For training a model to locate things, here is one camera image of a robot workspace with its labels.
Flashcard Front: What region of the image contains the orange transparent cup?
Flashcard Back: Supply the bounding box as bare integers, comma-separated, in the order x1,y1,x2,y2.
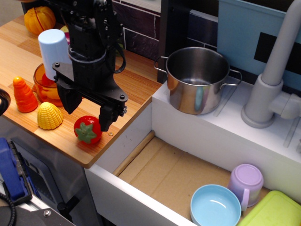
32,63,63,107

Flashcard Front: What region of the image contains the purple plastic mug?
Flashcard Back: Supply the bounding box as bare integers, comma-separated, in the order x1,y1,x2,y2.
227,164,264,212

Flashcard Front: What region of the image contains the orange toy carrot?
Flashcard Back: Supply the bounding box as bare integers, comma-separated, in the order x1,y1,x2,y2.
13,76,38,113

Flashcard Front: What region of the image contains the white toy sink basin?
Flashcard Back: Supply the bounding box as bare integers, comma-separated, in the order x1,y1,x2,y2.
85,82,301,226

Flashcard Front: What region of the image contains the yellow toy corn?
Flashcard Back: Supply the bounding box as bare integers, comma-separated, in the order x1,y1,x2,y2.
37,102,63,130

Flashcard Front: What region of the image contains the yellow toy pumpkin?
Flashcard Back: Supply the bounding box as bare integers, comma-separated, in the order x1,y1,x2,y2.
24,6,56,35

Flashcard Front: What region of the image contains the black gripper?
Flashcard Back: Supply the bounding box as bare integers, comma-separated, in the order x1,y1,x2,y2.
52,44,127,132

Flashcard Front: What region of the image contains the blue clamp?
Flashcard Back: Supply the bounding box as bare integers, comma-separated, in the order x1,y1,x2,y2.
0,138,32,205

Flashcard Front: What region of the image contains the red toy strawberry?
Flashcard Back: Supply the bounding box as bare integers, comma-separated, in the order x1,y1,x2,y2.
73,115,102,145

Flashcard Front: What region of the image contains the lime green plastic lid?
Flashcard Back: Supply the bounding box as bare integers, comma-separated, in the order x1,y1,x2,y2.
238,191,301,226

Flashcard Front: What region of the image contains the stainless steel pot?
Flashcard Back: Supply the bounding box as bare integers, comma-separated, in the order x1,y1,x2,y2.
154,47,232,115

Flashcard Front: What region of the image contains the grey toy faucet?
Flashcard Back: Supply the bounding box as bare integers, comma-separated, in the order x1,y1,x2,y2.
241,0,301,129

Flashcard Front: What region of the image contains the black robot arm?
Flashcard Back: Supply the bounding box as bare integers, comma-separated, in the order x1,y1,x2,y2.
49,0,128,131

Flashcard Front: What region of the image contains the light blue back panel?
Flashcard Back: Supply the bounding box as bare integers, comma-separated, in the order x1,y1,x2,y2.
216,0,301,91

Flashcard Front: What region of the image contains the grey toy oven front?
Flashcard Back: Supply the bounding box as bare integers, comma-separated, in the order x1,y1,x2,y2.
0,116,102,226

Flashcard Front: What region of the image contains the light blue plastic cup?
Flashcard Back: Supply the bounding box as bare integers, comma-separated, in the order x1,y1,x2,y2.
38,29,71,81

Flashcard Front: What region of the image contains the light blue plastic bowl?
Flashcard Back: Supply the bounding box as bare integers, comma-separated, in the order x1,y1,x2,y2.
190,185,241,226

